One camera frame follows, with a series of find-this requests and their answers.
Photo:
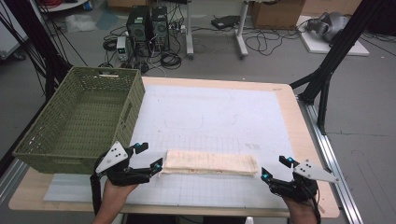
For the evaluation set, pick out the grey power supply unit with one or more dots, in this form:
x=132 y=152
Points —
x=122 y=48

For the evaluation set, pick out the white wheeled cabinet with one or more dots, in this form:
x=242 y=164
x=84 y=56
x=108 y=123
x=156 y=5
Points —
x=9 y=37

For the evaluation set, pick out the white power strip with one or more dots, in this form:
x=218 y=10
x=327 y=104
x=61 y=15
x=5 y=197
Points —
x=177 y=27

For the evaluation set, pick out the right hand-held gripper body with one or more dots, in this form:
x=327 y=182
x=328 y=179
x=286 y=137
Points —
x=303 y=180

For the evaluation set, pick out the green woven plastic basket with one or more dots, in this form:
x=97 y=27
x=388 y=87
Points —
x=77 y=124

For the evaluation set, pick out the person's left hand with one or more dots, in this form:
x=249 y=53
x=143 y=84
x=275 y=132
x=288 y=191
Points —
x=120 y=191

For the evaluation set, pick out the white floor board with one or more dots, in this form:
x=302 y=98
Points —
x=320 y=46

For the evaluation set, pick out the aluminium rail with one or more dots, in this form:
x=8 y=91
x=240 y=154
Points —
x=11 y=179
x=333 y=161

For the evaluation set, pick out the flat black device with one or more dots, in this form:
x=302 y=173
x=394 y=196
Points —
x=224 y=22

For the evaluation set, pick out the cream towel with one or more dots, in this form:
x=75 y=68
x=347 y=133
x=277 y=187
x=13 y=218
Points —
x=208 y=163

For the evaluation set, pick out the white desk leg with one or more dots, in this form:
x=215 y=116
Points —
x=189 y=31
x=242 y=31

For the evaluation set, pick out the person's right hand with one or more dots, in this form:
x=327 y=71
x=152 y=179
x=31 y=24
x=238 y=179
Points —
x=299 y=208

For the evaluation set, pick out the cardboard box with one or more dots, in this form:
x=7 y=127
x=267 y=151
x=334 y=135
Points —
x=277 y=14

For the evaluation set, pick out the black computer tower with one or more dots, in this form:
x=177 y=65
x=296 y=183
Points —
x=160 y=28
x=138 y=29

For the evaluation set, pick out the white grid mat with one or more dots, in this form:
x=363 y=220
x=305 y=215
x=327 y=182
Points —
x=211 y=118

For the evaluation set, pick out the clear plastic sheet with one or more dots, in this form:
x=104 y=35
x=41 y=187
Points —
x=80 y=23

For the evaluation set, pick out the black metal stand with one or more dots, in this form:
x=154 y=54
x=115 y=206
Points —
x=37 y=46
x=339 y=49

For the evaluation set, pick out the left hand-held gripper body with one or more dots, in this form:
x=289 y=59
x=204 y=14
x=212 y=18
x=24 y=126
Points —
x=112 y=157

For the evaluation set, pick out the grey rounded device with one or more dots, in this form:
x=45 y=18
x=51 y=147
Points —
x=330 y=25

